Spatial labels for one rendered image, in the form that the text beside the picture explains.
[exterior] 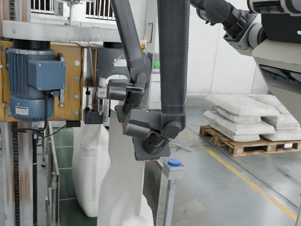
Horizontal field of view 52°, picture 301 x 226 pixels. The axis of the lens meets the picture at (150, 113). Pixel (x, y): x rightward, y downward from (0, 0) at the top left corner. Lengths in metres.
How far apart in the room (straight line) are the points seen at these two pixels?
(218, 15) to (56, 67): 0.55
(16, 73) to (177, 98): 0.63
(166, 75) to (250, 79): 6.24
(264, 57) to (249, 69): 5.78
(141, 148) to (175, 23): 0.40
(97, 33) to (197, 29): 4.84
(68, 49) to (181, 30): 0.79
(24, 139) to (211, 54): 5.13
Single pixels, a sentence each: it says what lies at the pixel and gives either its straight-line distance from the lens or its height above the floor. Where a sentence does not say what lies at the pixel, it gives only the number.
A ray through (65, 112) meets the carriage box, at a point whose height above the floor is 1.06.
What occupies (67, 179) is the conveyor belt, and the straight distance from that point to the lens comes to 2.26.
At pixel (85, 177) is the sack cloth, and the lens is 1.78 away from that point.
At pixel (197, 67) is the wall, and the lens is 6.11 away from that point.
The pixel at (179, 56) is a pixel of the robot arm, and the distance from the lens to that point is 0.60.
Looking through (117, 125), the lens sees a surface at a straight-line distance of 1.30.
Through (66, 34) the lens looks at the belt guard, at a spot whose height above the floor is 1.39.
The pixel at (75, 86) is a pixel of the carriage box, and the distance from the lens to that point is 1.33.
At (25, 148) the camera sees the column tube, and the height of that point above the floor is 0.89.
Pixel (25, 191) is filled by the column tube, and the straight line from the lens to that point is 1.55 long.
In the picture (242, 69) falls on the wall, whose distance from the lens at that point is 6.67.
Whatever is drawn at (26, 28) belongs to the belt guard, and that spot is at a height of 1.40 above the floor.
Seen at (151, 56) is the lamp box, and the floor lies 1.32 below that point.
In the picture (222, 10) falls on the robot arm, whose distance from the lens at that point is 1.08.
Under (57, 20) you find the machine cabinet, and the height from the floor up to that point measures 1.41.
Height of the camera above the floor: 1.44
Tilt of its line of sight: 15 degrees down
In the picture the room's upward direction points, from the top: 5 degrees clockwise
